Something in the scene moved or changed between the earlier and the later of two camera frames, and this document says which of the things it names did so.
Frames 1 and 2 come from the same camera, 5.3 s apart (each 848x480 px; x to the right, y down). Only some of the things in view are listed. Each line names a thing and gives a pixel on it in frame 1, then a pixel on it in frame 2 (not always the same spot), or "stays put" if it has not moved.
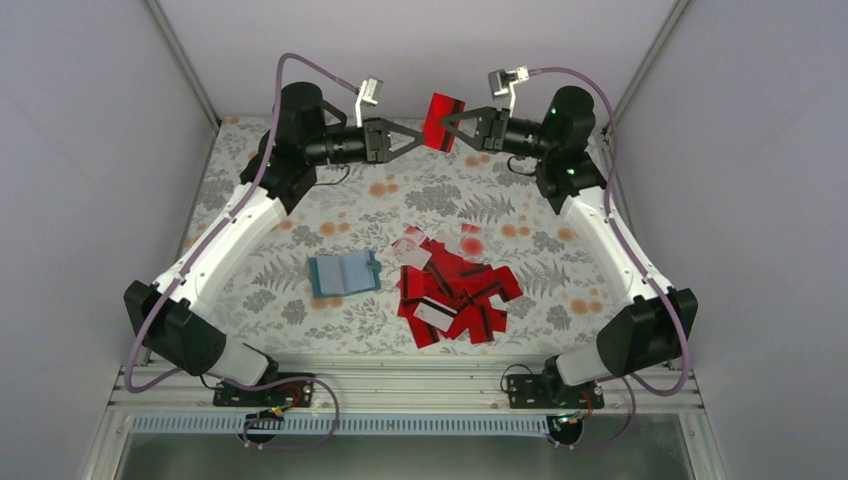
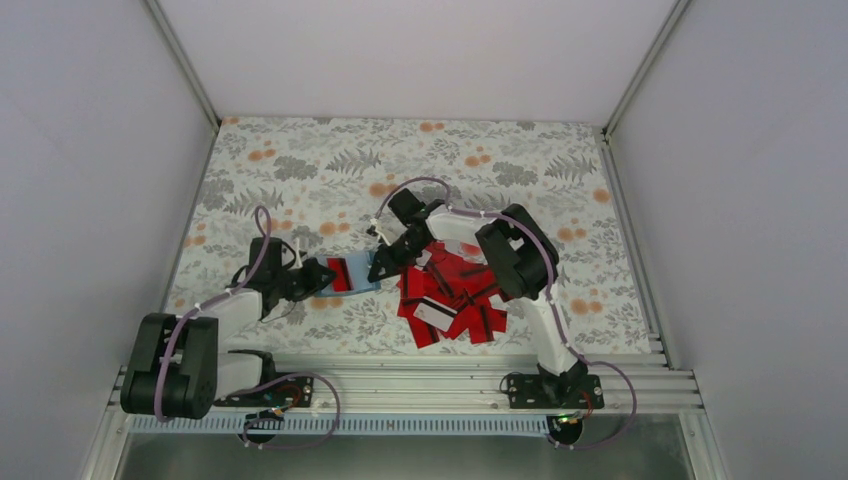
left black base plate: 285,393 stays put
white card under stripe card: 435,313 stays put
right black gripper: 491,124 to 385,258
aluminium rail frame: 399,383 stays put
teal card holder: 352,273 stays put
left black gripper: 375,136 to 313,281
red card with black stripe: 436,134 to 343,280
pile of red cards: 447,296 stays put
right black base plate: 550,391 stays put
